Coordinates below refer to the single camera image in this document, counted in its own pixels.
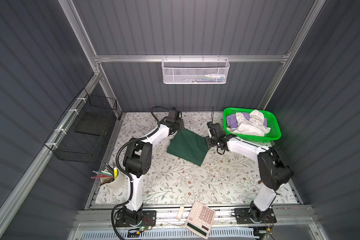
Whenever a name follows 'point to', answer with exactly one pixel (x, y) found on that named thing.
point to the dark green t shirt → (188, 145)
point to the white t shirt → (255, 126)
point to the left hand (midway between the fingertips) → (181, 123)
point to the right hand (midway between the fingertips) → (211, 139)
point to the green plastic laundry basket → (273, 122)
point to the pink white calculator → (200, 219)
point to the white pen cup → (113, 178)
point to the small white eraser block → (180, 212)
